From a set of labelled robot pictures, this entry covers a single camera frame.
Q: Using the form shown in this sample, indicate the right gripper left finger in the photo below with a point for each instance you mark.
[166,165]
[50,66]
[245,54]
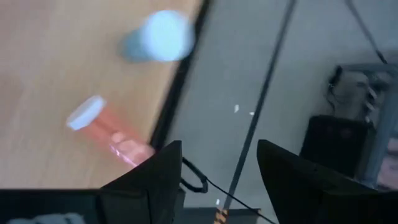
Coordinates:
[149,193]

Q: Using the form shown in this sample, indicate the teal pill bottle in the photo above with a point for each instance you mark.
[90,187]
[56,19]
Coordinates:
[164,35]

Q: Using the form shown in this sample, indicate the red pill bottle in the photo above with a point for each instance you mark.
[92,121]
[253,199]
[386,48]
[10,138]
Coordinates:
[109,130]

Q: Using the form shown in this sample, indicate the wooden shelf black metal frame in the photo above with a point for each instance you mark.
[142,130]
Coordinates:
[46,62]

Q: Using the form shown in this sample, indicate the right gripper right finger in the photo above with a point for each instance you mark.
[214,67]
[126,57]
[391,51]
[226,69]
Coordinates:
[289,189]

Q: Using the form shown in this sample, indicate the black box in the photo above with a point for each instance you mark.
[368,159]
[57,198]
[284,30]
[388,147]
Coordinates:
[335,143]

